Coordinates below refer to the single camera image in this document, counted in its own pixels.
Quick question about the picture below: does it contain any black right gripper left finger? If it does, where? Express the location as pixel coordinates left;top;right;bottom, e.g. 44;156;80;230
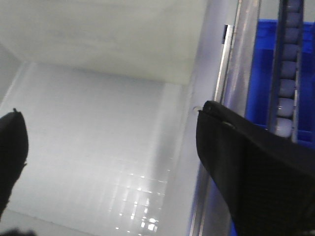
0;109;29;214

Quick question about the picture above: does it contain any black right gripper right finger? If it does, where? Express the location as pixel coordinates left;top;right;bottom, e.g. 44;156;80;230
196;101;315;236

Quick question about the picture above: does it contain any white translucent plastic bin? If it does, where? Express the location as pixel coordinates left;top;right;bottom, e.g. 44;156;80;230
0;0;238;236

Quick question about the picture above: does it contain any roller track beside bin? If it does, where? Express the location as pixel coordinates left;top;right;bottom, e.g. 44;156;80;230
267;0;304;143

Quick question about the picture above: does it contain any blue bin below shelf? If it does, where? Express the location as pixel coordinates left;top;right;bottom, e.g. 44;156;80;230
246;19;315;148

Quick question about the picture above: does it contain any metal shelf divider rail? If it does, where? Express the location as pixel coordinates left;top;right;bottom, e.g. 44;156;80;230
214;0;261;117

